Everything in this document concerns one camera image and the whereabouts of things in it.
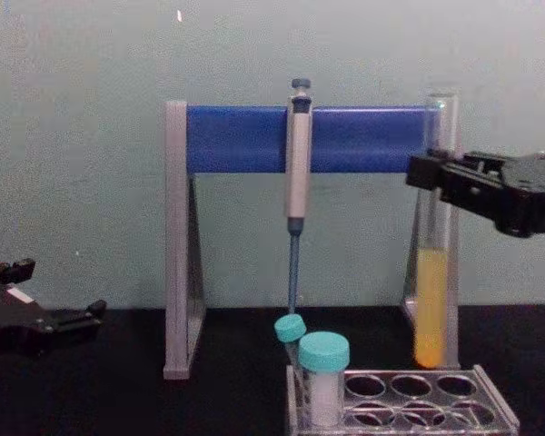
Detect glass tube with yellow liquid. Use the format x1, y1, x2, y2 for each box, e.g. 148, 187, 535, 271
412, 88, 461, 370

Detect small tube with teal cap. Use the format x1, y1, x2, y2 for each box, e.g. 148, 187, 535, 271
273, 313, 308, 381

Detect clear grey tube rack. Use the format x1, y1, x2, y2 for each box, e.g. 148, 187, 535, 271
285, 362, 521, 436

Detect black table cloth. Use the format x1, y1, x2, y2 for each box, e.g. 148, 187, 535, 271
0, 304, 545, 436

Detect grey stand with blue bar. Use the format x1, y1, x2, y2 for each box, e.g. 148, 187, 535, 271
163, 100, 463, 381

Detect grey pipette with blue tip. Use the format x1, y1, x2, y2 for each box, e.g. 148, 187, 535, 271
284, 77, 314, 320

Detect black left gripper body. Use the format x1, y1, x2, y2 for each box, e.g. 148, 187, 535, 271
0, 280, 58, 361

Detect large tube with teal cap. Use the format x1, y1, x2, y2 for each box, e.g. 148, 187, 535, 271
297, 331, 352, 429

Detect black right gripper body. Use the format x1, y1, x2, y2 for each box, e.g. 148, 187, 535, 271
496, 153, 545, 239

